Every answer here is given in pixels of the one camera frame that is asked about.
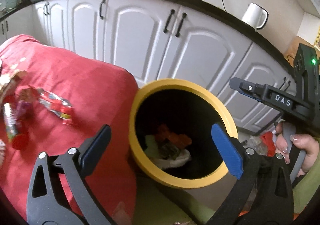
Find red white snack wrapper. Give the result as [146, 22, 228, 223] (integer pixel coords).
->
[36, 88, 74, 125]

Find white electric kettle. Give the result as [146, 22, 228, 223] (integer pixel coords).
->
[241, 3, 269, 31]

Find yellow round trash bin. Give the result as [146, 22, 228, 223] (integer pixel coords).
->
[129, 79, 238, 189]

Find black countertop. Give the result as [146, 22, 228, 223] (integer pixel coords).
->
[1, 0, 294, 76]

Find trash inside bin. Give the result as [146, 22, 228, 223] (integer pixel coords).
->
[144, 125, 192, 170]

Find white kitchen base cabinets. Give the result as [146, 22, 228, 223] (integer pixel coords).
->
[1, 0, 296, 133]

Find purple candy wrapper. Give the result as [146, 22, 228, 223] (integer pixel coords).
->
[15, 86, 39, 121]

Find right hand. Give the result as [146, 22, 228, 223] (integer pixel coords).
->
[275, 122, 319, 177]

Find red floral tablecloth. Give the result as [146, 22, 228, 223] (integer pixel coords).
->
[1, 35, 138, 224]

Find yellow crumpled wrapper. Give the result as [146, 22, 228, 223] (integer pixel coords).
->
[1, 70, 28, 105]

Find red tube snack package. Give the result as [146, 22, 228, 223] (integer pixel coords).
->
[3, 102, 20, 143]

